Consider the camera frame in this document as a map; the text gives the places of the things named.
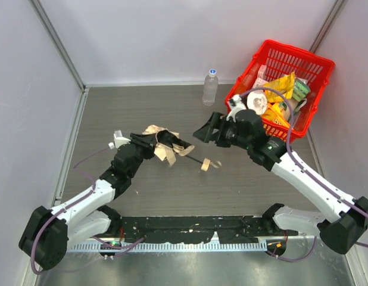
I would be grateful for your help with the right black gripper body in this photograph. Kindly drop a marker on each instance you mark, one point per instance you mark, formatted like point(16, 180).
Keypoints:
point(219, 128)

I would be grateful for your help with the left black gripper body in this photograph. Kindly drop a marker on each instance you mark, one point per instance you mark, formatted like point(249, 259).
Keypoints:
point(143, 141)

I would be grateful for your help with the beige folding umbrella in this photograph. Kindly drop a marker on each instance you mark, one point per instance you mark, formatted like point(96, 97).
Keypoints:
point(168, 145)

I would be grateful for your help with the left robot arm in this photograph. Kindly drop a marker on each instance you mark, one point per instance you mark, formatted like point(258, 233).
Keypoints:
point(49, 233)

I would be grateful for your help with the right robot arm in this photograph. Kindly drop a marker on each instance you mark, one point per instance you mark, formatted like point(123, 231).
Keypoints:
point(341, 218)

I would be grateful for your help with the orange snack bag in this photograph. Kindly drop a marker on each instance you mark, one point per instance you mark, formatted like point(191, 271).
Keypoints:
point(274, 115)

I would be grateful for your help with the clear water bottle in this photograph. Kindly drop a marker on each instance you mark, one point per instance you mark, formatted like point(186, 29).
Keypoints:
point(211, 82)

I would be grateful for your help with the white box in basket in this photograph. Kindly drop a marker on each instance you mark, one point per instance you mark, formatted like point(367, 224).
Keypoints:
point(260, 81)

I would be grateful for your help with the beige cup in basket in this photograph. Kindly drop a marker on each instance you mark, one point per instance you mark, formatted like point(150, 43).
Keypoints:
point(293, 108)

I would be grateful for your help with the yellow snack bag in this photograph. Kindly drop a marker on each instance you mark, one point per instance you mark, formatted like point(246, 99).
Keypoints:
point(283, 85)

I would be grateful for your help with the red plastic basket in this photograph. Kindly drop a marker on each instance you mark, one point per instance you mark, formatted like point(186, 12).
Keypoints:
point(281, 59)

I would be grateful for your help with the green carton box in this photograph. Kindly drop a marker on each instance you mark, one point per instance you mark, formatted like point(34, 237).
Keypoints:
point(300, 90)

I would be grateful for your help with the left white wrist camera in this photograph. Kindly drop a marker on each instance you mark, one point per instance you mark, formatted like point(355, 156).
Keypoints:
point(118, 140)

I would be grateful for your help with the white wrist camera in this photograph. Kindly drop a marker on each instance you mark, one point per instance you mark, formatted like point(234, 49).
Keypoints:
point(236, 105)
point(118, 140)

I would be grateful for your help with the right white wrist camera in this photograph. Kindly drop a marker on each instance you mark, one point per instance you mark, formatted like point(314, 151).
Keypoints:
point(236, 105)

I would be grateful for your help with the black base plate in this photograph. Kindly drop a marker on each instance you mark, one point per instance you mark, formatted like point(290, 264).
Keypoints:
point(194, 229)

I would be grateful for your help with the white slotted cable duct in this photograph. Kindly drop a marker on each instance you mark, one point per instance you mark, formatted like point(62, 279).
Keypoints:
point(212, 246)

